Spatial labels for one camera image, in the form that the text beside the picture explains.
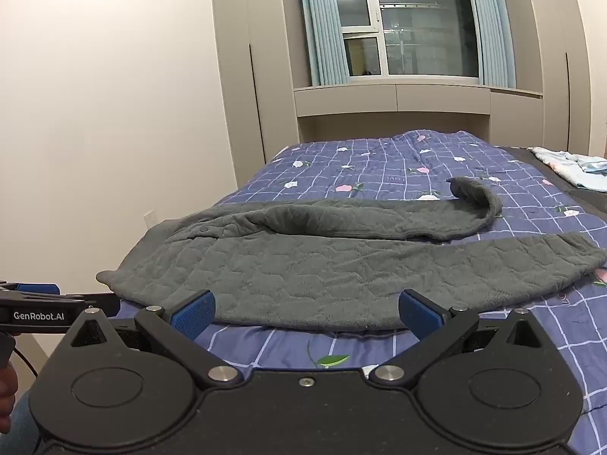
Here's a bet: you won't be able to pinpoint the person's left hand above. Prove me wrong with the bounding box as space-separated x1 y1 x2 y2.
0 366 20 431

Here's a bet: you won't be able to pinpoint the grey quilted fleece pants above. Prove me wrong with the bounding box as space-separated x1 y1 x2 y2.
96 176 607 333

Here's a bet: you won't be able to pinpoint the light blue folded cloth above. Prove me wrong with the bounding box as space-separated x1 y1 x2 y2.
530 146 607 189

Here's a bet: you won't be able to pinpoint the light blue curtain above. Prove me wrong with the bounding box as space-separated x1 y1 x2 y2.
297 0 352 87
462 0 517 90

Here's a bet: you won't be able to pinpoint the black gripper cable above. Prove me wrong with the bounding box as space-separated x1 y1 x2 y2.
12 347 41 455

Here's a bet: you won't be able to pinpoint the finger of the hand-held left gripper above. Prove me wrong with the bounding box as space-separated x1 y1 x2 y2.
0 282 61 300
84 292 120 316

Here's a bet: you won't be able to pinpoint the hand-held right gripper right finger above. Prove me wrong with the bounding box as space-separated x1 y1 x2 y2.
369 288 547 388

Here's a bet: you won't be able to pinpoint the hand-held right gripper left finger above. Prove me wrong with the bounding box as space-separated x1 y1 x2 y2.
70 290 244 389

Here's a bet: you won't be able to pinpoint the blue checked floral blanket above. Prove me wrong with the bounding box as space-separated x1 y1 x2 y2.
116 128 607 455

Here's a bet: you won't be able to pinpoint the window with white frame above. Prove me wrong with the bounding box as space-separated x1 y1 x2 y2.
327 0 481 79

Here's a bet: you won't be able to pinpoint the beige tall wardrobe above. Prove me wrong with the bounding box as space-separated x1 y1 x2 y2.
488 0 607 162
211 0 300 191

